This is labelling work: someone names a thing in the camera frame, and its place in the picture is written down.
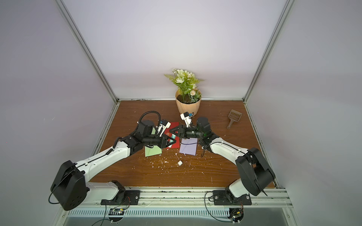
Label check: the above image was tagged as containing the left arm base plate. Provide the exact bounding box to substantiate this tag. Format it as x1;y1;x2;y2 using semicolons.
100;190;140;206

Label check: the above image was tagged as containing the base cable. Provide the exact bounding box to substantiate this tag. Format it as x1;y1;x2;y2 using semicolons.
203;191;244;224
91;197;131;226

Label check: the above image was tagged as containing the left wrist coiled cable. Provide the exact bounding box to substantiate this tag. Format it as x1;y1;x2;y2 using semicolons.
138;111;162;125

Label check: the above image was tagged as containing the left base cable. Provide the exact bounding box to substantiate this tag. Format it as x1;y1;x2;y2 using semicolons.
91;197;131;226

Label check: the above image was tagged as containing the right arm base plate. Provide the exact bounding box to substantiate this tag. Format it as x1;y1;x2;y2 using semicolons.
209;190;252;206

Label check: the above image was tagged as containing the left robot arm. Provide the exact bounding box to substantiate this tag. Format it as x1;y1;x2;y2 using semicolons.
51;120;176;211

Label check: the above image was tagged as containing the artificial flower plant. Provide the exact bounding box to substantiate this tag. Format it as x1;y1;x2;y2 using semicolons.
164;68;202;104

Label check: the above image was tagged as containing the right base cable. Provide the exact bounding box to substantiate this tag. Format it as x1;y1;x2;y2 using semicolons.
203;191;244;224

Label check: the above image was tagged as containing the green envelope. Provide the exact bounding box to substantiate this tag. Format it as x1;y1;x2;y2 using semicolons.
145;146;162;157

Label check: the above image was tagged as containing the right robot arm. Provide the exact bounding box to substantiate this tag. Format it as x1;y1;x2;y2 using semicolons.
170;117;276;198

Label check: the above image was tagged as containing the beige flower pot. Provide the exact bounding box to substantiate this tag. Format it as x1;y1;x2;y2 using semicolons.
175;91;201;116

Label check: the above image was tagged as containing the purple envelope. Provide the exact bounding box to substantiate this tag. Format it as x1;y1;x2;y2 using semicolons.
180;138;198;156

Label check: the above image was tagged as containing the red envelope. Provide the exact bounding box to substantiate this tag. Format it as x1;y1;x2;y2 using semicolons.
164;122;180;148

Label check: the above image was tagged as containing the brown plastic scoop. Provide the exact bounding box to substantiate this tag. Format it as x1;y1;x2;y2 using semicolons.
227;109;242;129

